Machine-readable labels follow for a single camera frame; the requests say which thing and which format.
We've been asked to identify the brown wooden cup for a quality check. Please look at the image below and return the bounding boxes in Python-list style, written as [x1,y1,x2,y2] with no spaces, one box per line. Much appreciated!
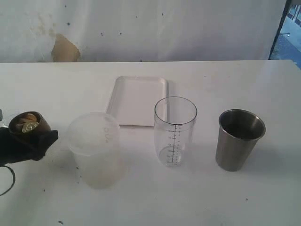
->
[8,111,51,135]

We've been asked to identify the wooden block pieces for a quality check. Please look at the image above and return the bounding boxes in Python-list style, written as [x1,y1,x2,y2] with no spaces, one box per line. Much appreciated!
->
[14,113,39,127]

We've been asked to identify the clear graduated shaker cup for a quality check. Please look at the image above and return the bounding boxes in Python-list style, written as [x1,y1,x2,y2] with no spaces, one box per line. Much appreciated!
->
[154,96,198,167]

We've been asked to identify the translucent plastic lidded container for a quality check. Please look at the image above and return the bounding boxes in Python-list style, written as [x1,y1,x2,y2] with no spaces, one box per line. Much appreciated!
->
[66,112,124,189]

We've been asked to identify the white rectangular tray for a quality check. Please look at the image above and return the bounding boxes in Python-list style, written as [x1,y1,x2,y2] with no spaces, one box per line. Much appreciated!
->
[106,76,169,127]

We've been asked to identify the stainless steel tumbler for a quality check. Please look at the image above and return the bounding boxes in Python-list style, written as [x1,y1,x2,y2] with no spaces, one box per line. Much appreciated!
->
[215,109,266,172]

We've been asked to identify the dark window frame post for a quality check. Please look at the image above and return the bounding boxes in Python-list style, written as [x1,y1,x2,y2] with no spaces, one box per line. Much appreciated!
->
[268,0,292,60]

